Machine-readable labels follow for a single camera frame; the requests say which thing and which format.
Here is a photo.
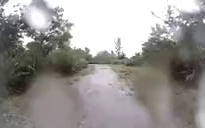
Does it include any row of trees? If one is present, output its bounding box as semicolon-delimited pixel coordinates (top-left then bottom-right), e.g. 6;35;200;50
84;37;136;66

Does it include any grass verge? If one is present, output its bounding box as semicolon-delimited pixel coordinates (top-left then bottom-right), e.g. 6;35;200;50
109;63;204;128
0;64;96;128

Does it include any row of bushes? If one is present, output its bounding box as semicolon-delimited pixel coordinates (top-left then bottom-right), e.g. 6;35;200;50
0;0;91;101
129;0;205;84

